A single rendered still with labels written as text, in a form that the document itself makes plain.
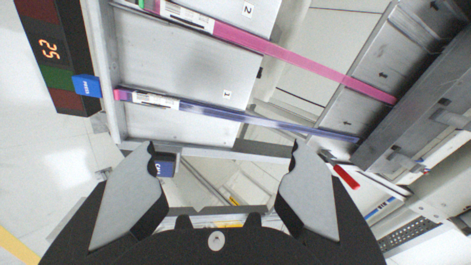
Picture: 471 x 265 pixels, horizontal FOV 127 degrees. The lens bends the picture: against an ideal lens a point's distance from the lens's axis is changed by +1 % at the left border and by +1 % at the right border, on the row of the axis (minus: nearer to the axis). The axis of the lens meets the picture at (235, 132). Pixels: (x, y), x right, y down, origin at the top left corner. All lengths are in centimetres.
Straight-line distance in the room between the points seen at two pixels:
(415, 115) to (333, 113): 16
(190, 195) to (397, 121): 58
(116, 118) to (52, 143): 88
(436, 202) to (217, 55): 67
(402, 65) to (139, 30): 46
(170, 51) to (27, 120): 91
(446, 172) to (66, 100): 85
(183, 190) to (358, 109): 54
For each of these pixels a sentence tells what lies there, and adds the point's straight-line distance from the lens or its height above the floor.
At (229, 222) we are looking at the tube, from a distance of 38.
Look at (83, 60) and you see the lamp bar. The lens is 30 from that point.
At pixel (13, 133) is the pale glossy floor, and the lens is 109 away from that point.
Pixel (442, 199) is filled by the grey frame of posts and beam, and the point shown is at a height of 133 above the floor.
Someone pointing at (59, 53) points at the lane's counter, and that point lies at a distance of 29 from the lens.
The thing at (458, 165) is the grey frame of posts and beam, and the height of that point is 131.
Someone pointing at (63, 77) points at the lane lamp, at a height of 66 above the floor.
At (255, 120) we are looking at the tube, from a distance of 23.
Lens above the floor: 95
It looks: 25 degrees down
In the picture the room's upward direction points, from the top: 122 degrees clockwise
